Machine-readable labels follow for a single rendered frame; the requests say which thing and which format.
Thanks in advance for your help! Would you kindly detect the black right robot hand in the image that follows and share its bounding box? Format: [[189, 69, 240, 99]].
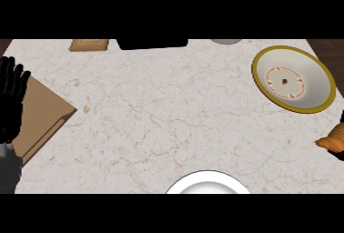
[[329, 108, 344, 162]]

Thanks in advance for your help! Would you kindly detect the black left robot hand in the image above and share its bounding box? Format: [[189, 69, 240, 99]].
[[0, 56, 32, 146]]

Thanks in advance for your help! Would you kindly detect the golden brown croissant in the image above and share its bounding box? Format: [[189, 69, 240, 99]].
[[313, 122, 344, 153]]

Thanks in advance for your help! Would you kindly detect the gold rimmed white bowl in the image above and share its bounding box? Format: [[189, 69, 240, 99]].
[[249, 45, 336, 115]]

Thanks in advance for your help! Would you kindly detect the brown wooden cutting board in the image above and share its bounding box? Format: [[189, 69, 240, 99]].
[[11, 76, 79, 167]]

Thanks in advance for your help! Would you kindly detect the small tan wooden block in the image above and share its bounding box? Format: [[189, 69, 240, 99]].
[[68, 38, 110, 52]]

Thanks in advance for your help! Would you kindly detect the black appliance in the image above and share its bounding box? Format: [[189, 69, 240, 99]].
[[115, 38, 189, 51]]

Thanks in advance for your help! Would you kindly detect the grey round object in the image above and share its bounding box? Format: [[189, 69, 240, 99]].
[[208, 38, 243, 46]]

